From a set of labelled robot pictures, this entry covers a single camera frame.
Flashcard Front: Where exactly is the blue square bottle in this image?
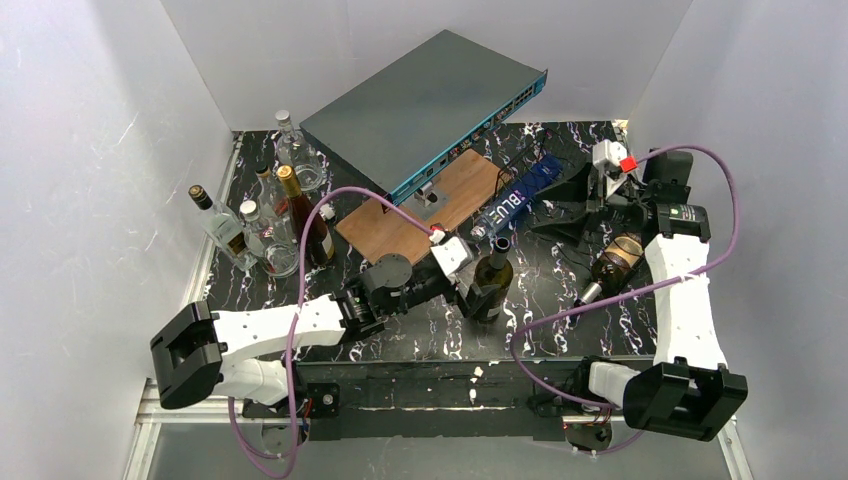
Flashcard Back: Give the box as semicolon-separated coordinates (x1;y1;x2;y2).
470;154;563;240

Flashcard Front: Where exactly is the silver capped dark wine bottle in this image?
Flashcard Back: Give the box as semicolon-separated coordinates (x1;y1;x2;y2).
470;237;514;324

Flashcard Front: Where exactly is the dark bottle brown label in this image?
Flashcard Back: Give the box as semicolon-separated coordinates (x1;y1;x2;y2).
574;232;644;307

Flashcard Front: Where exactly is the gold capped wine bottle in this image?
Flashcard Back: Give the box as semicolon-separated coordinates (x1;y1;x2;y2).
276;165;335;268

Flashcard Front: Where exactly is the clear silver capped bottle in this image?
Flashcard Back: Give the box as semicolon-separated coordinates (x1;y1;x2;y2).
239;200;299;278

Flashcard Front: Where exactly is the clear bottle black gold label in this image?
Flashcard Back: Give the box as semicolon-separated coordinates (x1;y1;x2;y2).
256;164;290;233

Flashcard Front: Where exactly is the clear gold label liquor bottle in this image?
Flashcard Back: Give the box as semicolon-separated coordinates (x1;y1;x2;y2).
188;185;256;272

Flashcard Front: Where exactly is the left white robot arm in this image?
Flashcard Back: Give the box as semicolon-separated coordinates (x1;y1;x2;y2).
150;225;513;416

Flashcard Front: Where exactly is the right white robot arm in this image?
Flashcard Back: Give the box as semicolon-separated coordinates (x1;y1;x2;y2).
532;141;748;442

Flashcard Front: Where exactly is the clear round glass bottle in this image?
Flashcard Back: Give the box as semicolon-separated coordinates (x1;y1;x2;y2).
275;110;327;192

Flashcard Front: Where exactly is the white plastic faucet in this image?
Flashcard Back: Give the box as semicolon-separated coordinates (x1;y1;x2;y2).
319;204;336;222

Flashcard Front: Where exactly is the wooden board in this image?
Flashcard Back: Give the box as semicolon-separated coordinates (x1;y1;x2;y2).
336;150;501;264

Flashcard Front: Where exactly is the black wire wine rack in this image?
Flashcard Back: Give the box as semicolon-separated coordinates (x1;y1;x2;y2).
492;127;590;199

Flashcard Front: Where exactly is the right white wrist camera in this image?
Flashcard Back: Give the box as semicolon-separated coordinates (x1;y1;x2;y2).
592;140;638;200

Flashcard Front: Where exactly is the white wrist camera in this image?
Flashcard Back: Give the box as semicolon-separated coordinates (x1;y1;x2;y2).
430;236;474;281
592;140;638;200

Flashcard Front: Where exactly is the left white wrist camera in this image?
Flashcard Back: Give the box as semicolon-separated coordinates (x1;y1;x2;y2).
430;236;474;281

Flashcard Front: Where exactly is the metal switch stand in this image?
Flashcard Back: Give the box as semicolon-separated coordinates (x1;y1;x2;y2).
402;182;449;221

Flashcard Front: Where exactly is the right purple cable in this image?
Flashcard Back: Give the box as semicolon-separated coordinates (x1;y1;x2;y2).
508;144;740;457

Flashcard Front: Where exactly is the teal network switch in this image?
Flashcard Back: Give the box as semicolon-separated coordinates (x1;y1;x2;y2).
300;30;548;205

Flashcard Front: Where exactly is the aluminium frame rail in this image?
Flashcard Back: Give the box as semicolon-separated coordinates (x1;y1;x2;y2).
123;133;244;479

